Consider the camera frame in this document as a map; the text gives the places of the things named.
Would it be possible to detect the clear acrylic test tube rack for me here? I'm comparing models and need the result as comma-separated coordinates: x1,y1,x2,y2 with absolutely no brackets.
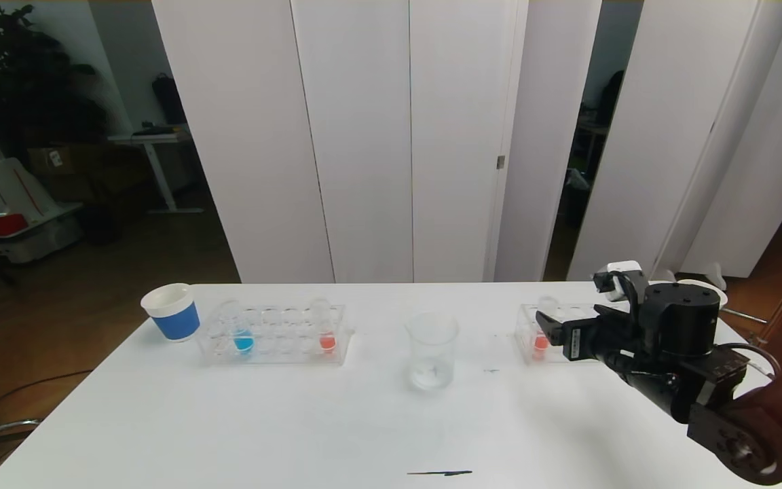
514,302,609,364
198,304,351,367

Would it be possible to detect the test tube with blue pigment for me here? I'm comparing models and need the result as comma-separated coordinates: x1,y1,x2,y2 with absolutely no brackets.
230,301,256,357

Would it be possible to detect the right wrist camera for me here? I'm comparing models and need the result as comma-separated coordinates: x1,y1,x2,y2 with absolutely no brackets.
593,261,644,303

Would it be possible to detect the test tube with red pigment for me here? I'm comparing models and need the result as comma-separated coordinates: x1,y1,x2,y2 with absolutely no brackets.
534,296,560,361
311,297,337,354

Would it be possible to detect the cardboard box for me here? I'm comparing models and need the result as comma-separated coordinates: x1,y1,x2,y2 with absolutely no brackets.
28,143,96,202

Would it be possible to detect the blue white paper cup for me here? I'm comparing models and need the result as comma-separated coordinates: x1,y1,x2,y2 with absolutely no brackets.
677,278,728,308
141,283,201,342

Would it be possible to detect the white desk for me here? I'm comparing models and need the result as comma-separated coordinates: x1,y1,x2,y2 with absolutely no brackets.
109,128,205,215

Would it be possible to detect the black floor cable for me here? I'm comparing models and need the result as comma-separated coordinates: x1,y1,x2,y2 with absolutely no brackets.
0,370,93,432

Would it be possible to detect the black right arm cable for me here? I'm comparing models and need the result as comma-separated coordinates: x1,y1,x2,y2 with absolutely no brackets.
720,342,782,381

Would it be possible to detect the black bag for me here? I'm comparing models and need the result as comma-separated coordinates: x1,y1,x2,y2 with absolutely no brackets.
152,72,189,126

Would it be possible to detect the dark green potted plant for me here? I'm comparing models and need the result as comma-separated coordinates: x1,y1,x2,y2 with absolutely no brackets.
0,0,110,164

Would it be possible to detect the clear glass beaker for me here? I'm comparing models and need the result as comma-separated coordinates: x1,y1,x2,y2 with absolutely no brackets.
404,312,460,391

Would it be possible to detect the white machine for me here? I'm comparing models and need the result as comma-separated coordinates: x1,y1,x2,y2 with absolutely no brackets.
0,41,86,266

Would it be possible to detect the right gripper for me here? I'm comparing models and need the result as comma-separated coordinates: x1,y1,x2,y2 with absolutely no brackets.
535,304,635,367

